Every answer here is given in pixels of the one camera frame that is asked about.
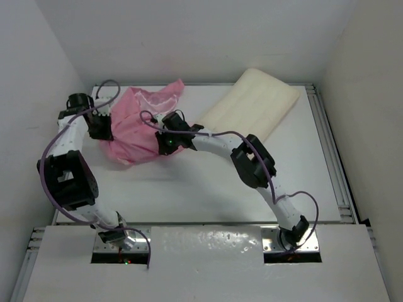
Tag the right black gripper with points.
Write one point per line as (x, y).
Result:
(164, 148)

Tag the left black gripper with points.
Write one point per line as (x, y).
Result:
(105, 134)

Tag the pink floral pillowcase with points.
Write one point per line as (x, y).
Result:
(133, 141)

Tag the cream quilted pillow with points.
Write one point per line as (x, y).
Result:
(255, 104)

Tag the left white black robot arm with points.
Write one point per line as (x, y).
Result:
(66, 174)

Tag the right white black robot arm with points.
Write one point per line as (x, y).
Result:
(253, 163)

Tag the white front cover board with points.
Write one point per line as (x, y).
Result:
(207, 263)

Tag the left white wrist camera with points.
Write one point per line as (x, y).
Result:
(103, 107)

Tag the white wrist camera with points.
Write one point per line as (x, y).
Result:
(157, 120)
(103, 107)

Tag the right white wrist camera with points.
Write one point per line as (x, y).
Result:
(157, 120)

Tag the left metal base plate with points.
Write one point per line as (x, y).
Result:
(126, 240)

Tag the metal base plate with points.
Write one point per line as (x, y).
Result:
(272, 244)
(126, 240)

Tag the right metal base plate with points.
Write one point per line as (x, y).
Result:
(272, 244)

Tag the left aluminium frame rail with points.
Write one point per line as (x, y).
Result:
(28, 264)

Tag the aluminium frame rail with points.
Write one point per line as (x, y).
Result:
(28, 264)
(344, 198)

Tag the right aluminium frame rail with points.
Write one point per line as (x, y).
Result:
(344, 198)

